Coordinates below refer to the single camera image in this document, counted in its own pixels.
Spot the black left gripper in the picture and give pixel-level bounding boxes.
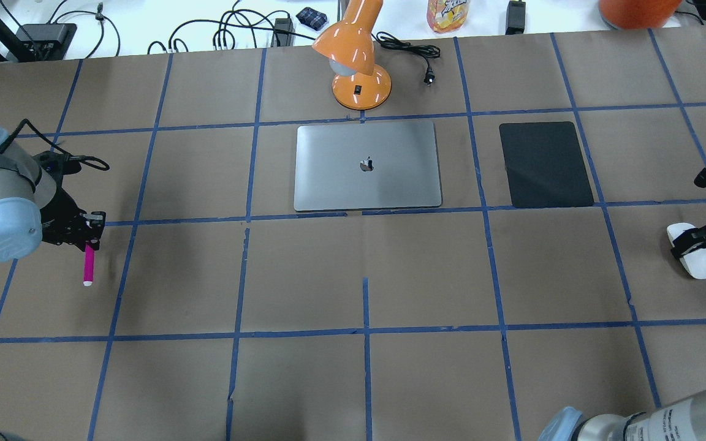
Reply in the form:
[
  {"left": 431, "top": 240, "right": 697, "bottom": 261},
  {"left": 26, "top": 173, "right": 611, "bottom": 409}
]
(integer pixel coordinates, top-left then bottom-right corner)
[{"left": 34, "top": 153, "right": 107, "bottom": 251}]

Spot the white computer mouse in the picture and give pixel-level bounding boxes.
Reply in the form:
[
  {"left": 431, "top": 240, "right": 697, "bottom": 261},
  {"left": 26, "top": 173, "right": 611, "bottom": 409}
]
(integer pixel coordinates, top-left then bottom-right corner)
[{"left": 666, "top": 222, "right": 706, "bottom": 280}]

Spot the pink highlighter pen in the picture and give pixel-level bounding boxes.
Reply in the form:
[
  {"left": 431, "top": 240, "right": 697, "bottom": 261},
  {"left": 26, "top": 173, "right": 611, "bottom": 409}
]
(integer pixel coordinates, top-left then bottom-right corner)
[{"left": 82, "top": 243, "right": 96, "bottom": 287}]

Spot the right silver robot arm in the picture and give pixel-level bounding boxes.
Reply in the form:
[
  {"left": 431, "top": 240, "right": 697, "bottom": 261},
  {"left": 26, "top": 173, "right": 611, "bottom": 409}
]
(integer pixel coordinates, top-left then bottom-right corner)
[{"left": 539, "top": 167, "right": 706, "bottom": 440}]

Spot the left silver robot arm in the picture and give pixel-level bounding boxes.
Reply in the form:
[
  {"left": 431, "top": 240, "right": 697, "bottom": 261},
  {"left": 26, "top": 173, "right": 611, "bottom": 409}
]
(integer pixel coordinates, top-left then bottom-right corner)
[{"left": 0, "top": 119, "right": 110, "bottom": 263}]

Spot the black mousepad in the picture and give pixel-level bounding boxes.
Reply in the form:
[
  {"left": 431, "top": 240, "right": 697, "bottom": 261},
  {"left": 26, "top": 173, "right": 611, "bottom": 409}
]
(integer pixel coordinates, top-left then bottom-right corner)
[{"left": 498, "top": 122, "right": 594, "bottom": 208}]

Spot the silver laptop notebook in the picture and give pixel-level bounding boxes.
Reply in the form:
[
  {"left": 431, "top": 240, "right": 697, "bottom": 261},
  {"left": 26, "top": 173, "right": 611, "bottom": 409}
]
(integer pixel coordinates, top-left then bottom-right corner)
[{"left": 292, "top": 120, "right": 443, "bottom": 212}]

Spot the black power adapter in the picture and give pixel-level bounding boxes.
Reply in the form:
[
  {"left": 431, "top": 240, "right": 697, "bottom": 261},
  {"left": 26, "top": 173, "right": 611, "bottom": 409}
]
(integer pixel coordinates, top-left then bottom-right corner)
[{"left": 504, "top": 1, "right": 526, "bottom": 36}]

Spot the orange desk lamp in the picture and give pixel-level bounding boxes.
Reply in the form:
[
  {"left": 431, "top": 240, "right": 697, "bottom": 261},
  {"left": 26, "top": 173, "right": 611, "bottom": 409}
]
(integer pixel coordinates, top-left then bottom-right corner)
[{"left": 312, "top": 1, "right": 392, "bottom": 111}]

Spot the dark blue small pouch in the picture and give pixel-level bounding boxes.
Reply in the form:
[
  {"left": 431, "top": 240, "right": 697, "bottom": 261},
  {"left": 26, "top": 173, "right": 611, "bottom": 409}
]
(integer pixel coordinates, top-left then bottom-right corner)
[{"left": 296, "top": 7, "right": 328, "bottom": 31}]

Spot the yellow drink bottle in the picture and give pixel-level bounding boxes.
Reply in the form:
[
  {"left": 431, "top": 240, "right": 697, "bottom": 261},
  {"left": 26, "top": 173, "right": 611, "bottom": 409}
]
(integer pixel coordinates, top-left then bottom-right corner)
[{"left": 426, "top": 0, "right": 470, "bottom": 34}]

